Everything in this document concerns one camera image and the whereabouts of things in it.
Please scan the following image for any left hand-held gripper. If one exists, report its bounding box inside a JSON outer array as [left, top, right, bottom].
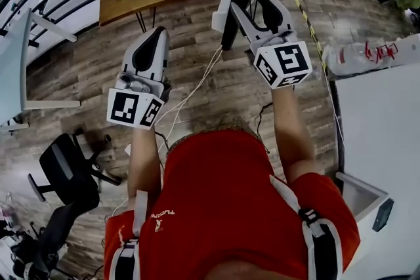
[[106, 26, 172, 131]]

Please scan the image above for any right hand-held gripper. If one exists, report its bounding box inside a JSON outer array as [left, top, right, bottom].
[[230, 0, 312, 90]]

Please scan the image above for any person's right forearm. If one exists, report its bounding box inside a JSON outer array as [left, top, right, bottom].
[[270, 85, 318, 184]]

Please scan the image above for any person's left forearm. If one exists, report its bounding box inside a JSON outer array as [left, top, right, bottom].
[[127, 123, 165, 207]]

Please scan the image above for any open white box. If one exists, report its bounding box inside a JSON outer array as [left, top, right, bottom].
[[335, 171, 390, 224]]

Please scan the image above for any yellow black striped tape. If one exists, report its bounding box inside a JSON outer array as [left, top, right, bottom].
[[289, 0, 329, 71]]

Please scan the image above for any grey white desk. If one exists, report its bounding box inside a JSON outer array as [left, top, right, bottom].
[[0, 8, 81, 132]]

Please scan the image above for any black office chair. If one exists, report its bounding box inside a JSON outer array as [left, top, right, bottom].
[[28, 132, 123, 207]]

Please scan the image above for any person's red shirt torso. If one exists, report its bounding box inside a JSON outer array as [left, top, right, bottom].
[[104, 129, 361, 280]]

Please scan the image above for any black equipment clutter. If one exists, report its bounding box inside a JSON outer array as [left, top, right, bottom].
[[0, 193, 72, 280]]

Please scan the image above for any small black device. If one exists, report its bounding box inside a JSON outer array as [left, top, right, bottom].
[[371, 197, 395, 233]]

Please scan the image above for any white cable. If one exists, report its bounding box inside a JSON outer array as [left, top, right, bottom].
[[111, 45, 224, 217]]

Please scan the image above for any black cable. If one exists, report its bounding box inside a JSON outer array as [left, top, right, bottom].
[[255, 102, 274, 142]]

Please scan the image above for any white black harness strap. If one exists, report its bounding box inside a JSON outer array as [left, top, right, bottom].
[[268, 173, 344, 280], [109, 190, 149, 280]]

